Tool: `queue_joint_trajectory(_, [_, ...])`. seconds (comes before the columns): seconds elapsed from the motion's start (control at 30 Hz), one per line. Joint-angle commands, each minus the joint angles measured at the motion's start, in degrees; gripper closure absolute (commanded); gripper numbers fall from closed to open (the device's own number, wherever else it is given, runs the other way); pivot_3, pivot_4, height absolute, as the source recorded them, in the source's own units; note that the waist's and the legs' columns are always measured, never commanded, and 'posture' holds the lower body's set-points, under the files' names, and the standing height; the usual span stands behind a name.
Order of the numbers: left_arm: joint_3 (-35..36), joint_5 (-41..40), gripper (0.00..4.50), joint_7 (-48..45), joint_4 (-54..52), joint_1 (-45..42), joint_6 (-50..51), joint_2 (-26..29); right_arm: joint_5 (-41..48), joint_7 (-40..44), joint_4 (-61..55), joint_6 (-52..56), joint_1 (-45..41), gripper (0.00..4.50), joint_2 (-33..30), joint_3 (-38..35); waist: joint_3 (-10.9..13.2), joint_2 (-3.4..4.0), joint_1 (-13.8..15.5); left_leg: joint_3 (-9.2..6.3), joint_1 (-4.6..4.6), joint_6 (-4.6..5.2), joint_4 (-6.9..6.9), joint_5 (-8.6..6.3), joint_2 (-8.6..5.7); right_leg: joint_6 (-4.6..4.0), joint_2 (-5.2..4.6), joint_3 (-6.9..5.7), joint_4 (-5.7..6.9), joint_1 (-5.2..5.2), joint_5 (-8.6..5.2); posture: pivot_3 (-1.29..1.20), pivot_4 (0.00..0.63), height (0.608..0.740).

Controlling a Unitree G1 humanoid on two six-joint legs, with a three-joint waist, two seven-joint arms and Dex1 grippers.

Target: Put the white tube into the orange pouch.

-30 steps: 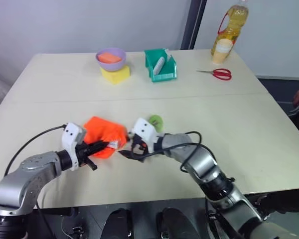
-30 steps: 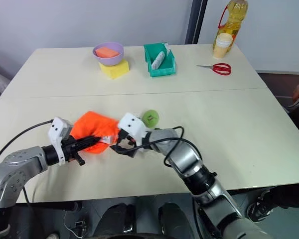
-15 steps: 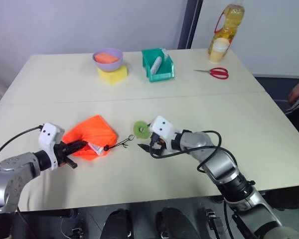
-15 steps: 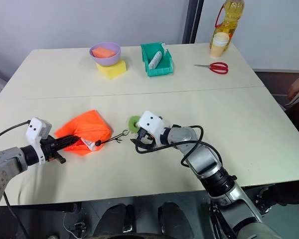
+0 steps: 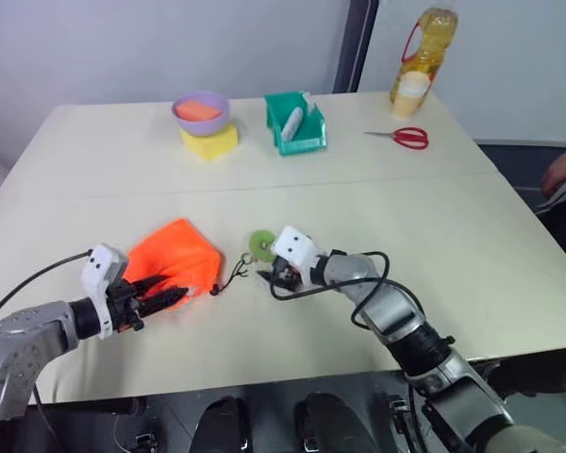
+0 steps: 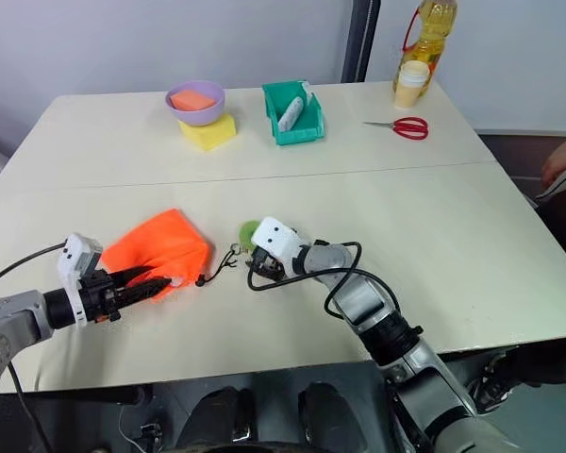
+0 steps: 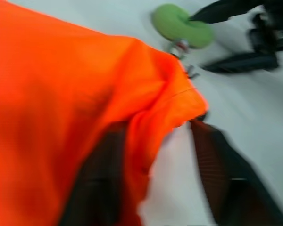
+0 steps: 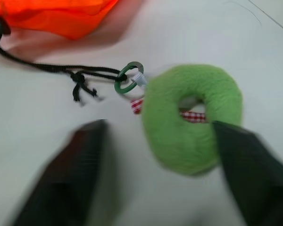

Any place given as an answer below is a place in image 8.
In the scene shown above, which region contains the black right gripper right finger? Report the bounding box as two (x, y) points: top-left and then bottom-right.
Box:
(211, 120), (283, 226)

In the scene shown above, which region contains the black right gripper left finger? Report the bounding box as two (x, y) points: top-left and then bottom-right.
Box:
(11, 119), (109, 226)

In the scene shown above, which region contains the red white checkered ribbon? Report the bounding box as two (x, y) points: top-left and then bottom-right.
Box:
(130, 98), (207, 123)

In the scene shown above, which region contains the green carabiner clip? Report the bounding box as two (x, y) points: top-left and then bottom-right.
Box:
(114, 61), (144, 94)

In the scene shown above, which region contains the green plush ring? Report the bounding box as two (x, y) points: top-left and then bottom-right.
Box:
(141, 64), (243, 177)

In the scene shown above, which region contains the black drawstring cord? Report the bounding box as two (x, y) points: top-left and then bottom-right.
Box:
(0, 40), (128, 102)

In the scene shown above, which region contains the orange drawstring pouch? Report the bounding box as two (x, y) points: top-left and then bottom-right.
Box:
(0, 0), (120, 40)

